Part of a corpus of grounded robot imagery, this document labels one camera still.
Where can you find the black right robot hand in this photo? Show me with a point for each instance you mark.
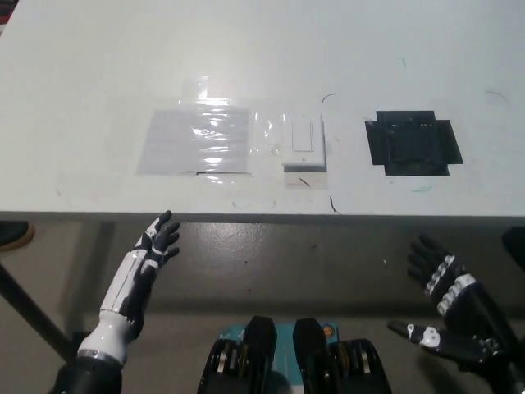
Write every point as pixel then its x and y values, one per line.
pixel 467 312

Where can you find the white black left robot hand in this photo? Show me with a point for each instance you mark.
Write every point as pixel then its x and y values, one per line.
pixel 135 283

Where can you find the white wall switch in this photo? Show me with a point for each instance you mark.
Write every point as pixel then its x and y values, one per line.
pixel 312 139

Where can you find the black table leg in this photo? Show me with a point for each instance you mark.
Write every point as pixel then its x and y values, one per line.
pixel 33 312

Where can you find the black shoe tan sole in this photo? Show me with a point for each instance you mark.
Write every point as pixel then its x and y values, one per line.
pixel 14 235

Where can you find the black tape patch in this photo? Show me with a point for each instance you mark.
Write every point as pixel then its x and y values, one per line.
pixel 412 143

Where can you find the clear tape film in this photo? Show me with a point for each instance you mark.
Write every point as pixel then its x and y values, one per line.
pixel 266 135

